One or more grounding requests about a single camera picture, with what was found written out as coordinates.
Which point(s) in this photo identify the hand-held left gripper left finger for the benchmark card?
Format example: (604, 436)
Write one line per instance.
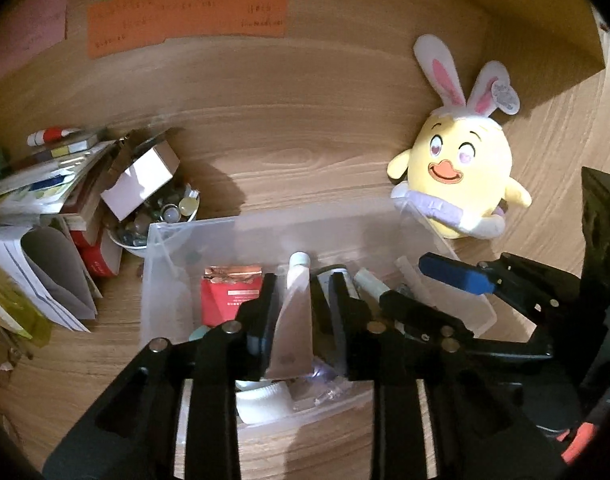
(262, 320)

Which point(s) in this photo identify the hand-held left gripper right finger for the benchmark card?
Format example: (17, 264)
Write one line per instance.
(347, 340)

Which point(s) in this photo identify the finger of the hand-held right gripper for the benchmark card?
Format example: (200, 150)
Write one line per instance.
(455, 274)
(415, 312)

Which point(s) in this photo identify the pale pink tube white cap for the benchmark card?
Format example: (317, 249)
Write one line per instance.
(292, 330)

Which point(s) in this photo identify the red foil packet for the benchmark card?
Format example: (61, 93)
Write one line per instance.
(225, 300)

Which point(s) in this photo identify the pale green stick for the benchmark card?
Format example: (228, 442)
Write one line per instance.
(372, 282)

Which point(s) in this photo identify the dark green bottle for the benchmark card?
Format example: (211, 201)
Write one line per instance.
(337, 280)

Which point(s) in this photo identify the light blue tube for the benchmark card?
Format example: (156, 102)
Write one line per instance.
(200, 334)

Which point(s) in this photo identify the white tape roll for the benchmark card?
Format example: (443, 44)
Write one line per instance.
(262, 405)

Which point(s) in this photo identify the clear plastic storage box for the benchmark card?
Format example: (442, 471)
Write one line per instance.
(170, 270)

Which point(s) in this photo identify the yellow chick plush toy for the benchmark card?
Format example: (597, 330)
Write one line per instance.
(465, 170)

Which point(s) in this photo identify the white bowl of beads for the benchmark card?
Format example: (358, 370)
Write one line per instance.
(135, 245)

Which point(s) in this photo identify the red box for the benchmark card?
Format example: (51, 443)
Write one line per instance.
(102, 260)

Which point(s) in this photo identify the small white cardboard box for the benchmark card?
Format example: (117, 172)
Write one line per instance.
(135, 185)

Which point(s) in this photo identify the white folded papers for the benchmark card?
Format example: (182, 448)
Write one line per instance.
(35, 270)

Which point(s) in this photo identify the yellow-green spray bottle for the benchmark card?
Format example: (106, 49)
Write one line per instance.
(25, 325)

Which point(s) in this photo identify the stack of booklets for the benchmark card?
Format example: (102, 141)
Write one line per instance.
(60, 180)

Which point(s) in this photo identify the eyeglasses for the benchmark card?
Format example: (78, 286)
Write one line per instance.
(0, 360)

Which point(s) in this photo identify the wooden shelf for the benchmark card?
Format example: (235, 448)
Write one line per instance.
(535, 10)

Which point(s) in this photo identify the red and white marker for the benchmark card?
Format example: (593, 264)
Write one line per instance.
(50, 136)

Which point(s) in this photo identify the orange paper note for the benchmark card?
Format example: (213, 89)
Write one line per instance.
(185, 15)

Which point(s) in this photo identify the pink paper note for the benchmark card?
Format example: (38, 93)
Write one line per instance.
(30, 30)

